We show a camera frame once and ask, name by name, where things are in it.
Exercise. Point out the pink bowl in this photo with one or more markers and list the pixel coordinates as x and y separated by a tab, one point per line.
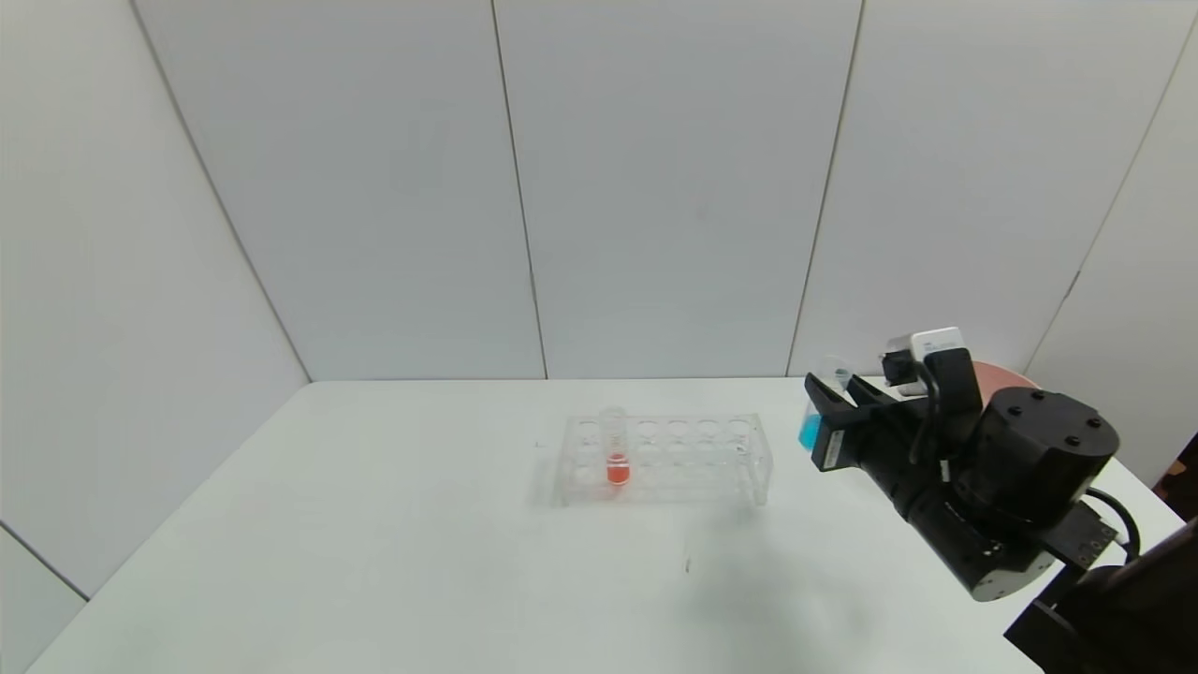
1001	376

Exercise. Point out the test tube with red pigment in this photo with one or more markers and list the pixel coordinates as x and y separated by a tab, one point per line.
617	468

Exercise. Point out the clear acrylic test tube rack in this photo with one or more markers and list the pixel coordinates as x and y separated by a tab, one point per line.
679	468

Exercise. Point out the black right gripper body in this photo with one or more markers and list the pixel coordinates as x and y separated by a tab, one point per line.
836	439

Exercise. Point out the dark maroon background object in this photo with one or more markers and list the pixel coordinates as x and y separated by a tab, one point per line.
1181	477

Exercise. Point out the test tube with blue pigment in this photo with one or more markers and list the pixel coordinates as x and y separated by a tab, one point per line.
809	432

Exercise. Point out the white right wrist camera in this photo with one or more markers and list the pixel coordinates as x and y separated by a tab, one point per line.
936	342

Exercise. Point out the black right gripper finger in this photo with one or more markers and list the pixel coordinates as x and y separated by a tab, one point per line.
828	404
875	395

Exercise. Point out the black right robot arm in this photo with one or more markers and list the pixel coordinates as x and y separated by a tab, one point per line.
1039	449

